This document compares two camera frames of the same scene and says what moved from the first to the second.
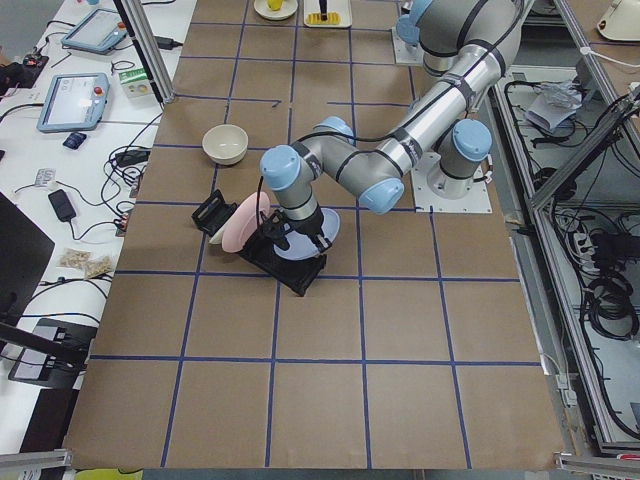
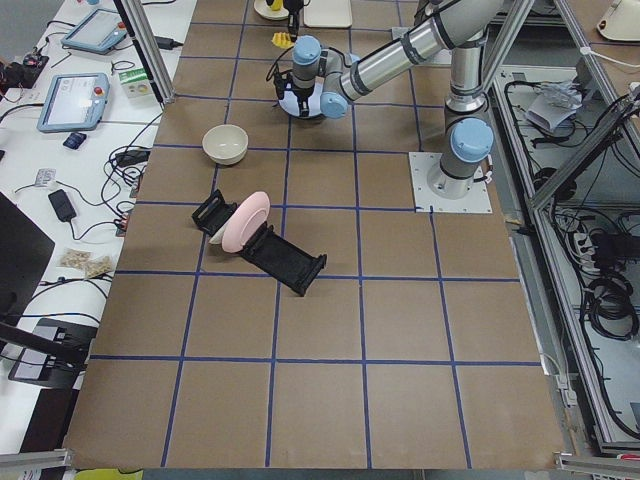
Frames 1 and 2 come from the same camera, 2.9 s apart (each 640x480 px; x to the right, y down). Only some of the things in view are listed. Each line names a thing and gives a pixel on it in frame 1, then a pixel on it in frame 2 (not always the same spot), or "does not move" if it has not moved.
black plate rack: [296, 275] does not move
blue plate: [302, 246] → [290, 104]
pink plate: [242, 223] does not move
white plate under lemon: [289, 7] does not move
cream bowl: [225, 144] does not move
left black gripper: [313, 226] → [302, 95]
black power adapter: [62, 205] does not move
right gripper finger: [323, 9] → [293, 7]
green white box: [136, 83] does not move
